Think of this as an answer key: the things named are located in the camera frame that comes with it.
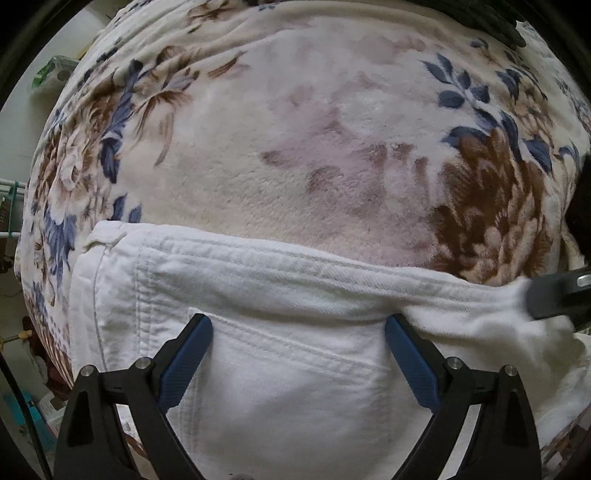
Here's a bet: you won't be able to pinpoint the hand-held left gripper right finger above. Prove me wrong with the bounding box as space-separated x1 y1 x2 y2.
385 314 542 480

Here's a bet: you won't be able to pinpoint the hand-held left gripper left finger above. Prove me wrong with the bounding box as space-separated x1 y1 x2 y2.
53 313 214 480

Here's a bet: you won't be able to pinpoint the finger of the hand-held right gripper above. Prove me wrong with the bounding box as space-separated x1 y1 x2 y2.
526 271 591 320

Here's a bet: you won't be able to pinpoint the white pants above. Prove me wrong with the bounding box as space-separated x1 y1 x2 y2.
68 220 591 480

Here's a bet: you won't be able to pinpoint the floral blanket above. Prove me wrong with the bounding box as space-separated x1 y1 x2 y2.
14 0 591 480

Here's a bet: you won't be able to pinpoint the green and white package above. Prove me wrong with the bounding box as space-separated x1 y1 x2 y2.
31 54 78 95

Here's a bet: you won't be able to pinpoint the black cable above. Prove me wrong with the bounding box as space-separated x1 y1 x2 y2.
0 348 54 480

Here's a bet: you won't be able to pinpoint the white wire rack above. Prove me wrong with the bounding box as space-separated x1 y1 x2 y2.
0 179 29 241

